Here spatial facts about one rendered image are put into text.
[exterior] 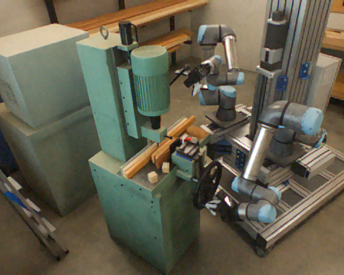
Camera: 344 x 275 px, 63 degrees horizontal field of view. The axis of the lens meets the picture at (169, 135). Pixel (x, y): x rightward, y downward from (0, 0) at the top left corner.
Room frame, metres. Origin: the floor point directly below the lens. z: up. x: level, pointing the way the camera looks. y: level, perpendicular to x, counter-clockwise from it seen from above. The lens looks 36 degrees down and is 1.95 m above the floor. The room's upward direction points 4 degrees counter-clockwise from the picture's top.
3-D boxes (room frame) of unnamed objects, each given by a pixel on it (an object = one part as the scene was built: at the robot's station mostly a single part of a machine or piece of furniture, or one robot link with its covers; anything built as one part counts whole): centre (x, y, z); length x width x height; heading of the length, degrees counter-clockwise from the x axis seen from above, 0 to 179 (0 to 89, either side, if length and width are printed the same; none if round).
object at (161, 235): (1.38, 0.17, 0.36); 0.58 x 0.45 x 0.71; 52
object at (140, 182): (1.26, -0.03, 0.87); 0.61 x 0.30 x 0.06; 142
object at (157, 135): (1.32, 0.09, 1.03); 0.14 x 0.07 x 0.09; 52
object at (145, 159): (1.35, 0.04, 0.92); 0.67 x 0.02 x 0.04; 142
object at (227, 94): (1.77, -0.42, 0.98); 0.13 x 0.12 x 0.14; 86
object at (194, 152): (1.21, -0.10, 0.99); 0.13 x 0.11 x 0.06; 142
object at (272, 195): (0.88, -0.43, 0.93); 0.11 x 0.11 x 0.08; 49
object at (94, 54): (1.48, 0.30, 1.16); 0.22 x 0.22 x 0.72; 52
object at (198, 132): (1.47, -0.17, 0.92); 0.14 x 0.09 x 0.04; 52
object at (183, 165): (1.21, -0.10, 0.92); 0.15 x 0.13 x 0.09; 142
